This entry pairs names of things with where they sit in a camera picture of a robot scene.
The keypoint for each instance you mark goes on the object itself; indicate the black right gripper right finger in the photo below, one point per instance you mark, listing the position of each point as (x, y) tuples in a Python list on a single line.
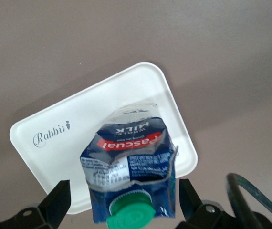
[(193, 202)]

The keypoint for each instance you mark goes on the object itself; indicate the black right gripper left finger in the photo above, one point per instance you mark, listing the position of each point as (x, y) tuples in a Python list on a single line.
[(55, 205)]

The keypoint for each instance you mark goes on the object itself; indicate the blue milk carton green cap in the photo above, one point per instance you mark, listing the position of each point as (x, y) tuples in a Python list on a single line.
[(131, 162)]

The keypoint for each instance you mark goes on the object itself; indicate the cream plastic tray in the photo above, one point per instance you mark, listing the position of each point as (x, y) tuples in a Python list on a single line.
[(62, 157)]

